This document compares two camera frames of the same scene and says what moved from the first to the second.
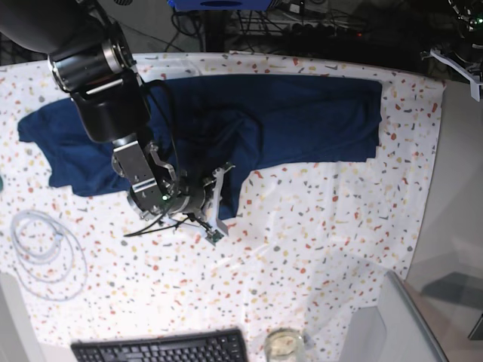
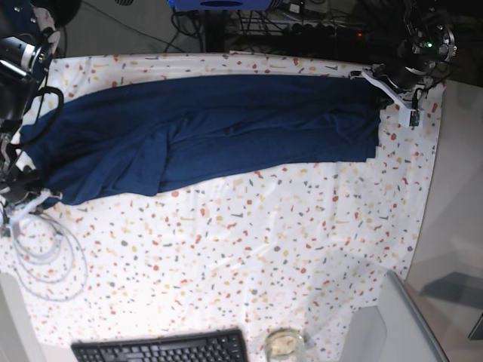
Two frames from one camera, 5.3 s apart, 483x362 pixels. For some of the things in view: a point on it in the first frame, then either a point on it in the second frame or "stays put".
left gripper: (216, 229) to (44, 195)
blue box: (219, 4) stays put
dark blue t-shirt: (211, 122) stays put
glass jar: (284, 345) stays put
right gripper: (473, 72) to (408, 109)
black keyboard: (225, 345) stays put
